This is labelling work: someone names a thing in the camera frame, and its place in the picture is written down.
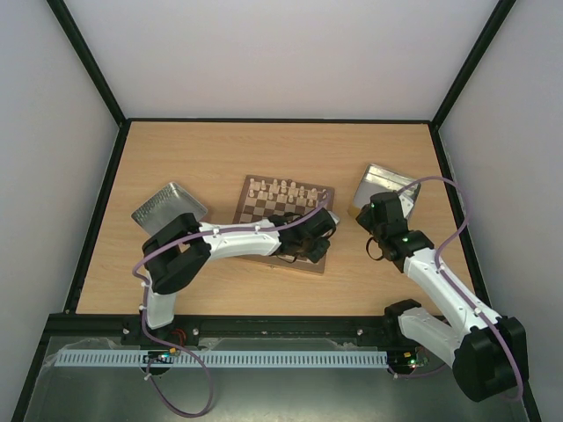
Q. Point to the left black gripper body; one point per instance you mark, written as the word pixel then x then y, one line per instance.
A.
pixel 314 256

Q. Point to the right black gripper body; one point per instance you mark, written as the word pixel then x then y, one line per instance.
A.
pixel 365 218

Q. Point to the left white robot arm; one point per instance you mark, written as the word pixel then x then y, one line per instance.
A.
pixel 174 256

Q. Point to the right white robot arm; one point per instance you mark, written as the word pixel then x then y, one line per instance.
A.
pixel 486 352

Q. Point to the wooden chess board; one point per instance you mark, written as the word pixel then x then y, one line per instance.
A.
pixel 264 211

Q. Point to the gold tin box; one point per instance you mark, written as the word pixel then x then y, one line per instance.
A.
pixel 377 179

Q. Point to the white king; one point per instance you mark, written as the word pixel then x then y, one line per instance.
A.
pixel 292 189

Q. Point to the silver tin lid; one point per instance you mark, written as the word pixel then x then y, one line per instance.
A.
pixel 164 206

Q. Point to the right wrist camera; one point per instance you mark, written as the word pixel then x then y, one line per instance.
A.
pixel 407 205

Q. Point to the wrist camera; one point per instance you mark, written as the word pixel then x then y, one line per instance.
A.
pixel 335 218
pixel 407 205

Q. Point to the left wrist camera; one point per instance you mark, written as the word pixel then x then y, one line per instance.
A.
pixel 335 218

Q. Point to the black enclosure frame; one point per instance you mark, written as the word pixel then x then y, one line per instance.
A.
pixel 68 24

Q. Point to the light blue cable duct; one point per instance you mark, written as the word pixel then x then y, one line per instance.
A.
pixel 223 359

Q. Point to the black mounting rail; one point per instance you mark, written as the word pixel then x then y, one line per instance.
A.
pixel 192 330

